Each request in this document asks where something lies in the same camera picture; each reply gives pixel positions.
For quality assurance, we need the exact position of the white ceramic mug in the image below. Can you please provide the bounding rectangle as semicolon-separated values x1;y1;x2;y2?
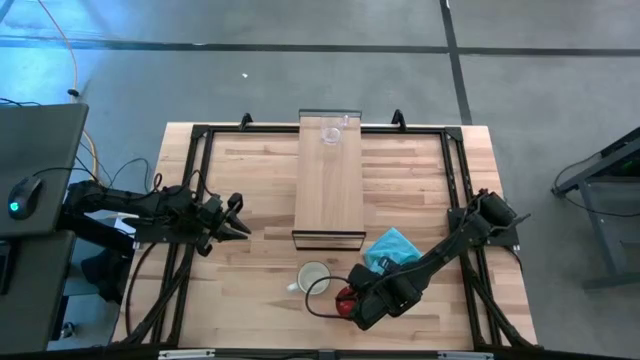
286;260;333;296

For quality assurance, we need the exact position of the clear glass mug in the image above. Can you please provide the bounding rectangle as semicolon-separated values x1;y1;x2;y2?
319;114;350;147

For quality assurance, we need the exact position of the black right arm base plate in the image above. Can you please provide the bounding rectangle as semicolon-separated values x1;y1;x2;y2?
447;205;521;250

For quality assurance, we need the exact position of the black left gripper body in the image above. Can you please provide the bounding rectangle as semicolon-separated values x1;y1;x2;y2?
192;194;231;257

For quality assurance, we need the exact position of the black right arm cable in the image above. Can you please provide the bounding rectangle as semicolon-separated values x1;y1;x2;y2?
304;275;352;320

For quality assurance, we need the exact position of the dark grey desk top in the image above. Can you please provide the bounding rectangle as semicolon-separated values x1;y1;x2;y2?
0;102;90;239

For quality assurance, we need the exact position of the grey metal cart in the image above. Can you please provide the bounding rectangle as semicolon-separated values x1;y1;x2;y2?
552;127;640;291

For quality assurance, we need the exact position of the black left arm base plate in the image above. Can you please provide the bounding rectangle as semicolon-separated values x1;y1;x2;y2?
122;214;204;247

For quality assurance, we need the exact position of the orange floor cable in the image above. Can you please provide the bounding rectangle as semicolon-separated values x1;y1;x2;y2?
37;0;102;184

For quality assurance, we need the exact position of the black table frame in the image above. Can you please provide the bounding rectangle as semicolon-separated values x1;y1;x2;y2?
112;110;541;351

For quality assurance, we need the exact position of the red faceted plastic tumbler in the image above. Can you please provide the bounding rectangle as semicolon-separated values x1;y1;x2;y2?
334;285;359;319

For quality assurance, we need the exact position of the black thin desk cable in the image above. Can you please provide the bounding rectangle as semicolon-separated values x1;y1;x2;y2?
73;142;152;195

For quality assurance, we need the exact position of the black cart cable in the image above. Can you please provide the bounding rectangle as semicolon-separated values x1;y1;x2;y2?
550;152;640;219

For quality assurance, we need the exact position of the silver table bracket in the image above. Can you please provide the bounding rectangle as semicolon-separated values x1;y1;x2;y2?
158;349;217;360
438;350;495;360

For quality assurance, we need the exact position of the black computer mouse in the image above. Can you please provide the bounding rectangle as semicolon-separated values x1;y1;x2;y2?
6;175;44;221

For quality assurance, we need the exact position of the wooden shelf board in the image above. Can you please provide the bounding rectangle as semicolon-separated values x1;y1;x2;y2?
291;108;368;252

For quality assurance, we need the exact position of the teal cloth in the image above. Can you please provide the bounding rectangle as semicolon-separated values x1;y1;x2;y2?
363;227;424;276

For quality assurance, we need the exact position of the dark grey desk panel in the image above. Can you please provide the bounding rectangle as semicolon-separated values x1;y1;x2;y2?
0;229;77;355

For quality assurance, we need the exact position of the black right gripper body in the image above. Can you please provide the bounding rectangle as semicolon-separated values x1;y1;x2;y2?
347;263;397;332

